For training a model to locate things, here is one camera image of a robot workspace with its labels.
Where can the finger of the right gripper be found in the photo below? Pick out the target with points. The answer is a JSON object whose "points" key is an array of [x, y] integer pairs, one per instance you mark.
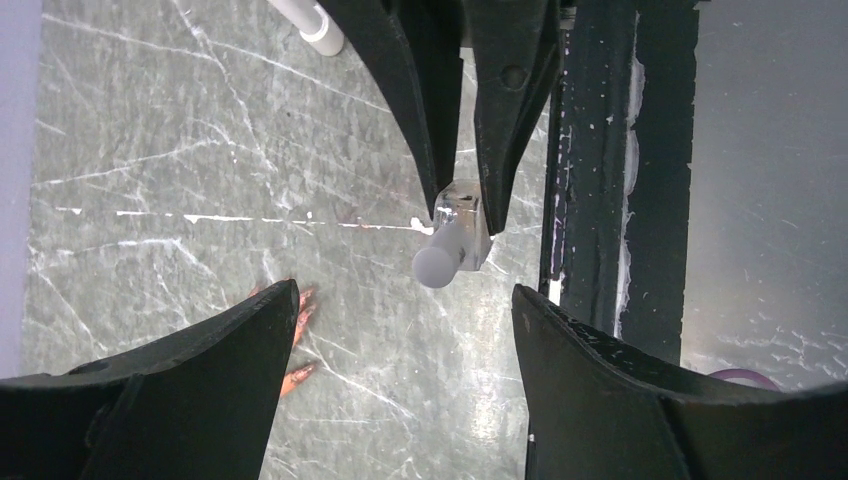
{"points": [[516, 48], [412, 50]]}

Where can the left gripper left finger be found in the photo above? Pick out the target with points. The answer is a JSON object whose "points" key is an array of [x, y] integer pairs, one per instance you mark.
{"points": [[196, 404]]}

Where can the white pvc pipe frame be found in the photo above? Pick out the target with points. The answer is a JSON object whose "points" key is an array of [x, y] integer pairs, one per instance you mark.
{"points": [[314, 24]]}

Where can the clear nail polish bottle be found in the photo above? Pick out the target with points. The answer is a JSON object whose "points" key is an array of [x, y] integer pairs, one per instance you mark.
{"points": [[460, 240]]}

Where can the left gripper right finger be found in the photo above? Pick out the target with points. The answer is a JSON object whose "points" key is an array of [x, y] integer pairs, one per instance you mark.
{"points": [[602, 409]]}

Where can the mannequin practice hand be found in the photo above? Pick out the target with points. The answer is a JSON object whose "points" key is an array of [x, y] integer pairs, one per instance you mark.
{"points": [[296, 377]]}

